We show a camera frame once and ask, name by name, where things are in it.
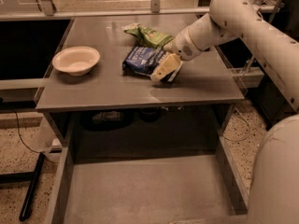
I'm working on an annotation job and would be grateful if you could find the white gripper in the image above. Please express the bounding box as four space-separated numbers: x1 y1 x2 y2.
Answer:
150 28 202 82

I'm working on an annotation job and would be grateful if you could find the blue chip bag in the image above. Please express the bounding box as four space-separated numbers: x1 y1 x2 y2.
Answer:
121 45 184 83

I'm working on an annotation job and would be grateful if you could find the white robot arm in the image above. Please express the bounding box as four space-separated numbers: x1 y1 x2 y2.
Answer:
163 0 299 224

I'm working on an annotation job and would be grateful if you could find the green chip bag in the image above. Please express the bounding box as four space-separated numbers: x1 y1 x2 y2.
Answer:
122 23 174 49

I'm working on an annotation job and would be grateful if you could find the grey open top drawer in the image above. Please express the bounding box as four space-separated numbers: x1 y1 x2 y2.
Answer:
45 106 249 224

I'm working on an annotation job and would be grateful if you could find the grey cabinet counter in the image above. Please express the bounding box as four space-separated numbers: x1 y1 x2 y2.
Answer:
36 14 244 113

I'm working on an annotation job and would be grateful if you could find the white bowl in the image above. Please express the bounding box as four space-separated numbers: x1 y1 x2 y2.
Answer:
52 46 100 77

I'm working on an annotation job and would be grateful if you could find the black floor stand leg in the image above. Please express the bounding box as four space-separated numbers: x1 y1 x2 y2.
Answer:
0 153 46 222

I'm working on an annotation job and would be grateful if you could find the thin black cable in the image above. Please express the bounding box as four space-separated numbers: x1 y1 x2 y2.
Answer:
11 109 59 165

